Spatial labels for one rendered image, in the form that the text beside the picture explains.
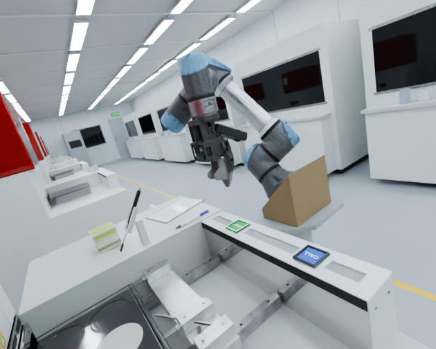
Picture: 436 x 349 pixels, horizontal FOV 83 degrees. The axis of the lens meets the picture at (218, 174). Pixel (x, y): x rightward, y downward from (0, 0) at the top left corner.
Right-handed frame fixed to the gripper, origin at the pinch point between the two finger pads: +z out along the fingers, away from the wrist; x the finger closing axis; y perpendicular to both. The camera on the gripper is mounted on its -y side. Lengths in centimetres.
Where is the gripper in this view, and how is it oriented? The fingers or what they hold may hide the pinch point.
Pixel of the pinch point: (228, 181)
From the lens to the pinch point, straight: 72.8
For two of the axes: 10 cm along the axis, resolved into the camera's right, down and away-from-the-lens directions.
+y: -8.0, 3.4, -5.0
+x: 5.5, 0.8, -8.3
